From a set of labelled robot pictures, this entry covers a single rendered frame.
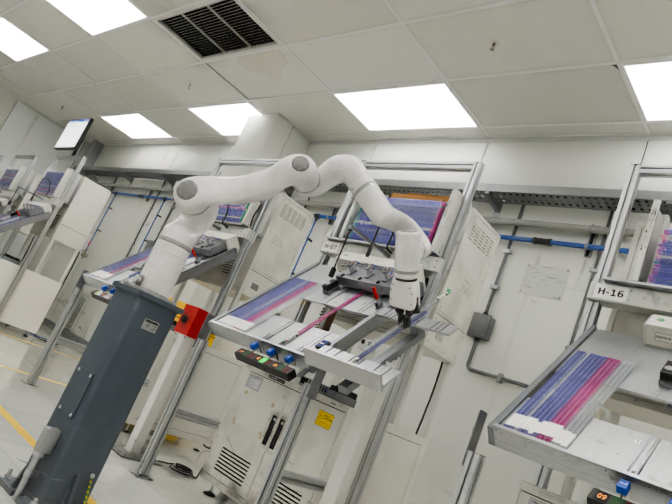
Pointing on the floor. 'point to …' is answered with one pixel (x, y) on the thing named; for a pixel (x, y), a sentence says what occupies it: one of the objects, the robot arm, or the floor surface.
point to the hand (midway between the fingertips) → (404, 321)
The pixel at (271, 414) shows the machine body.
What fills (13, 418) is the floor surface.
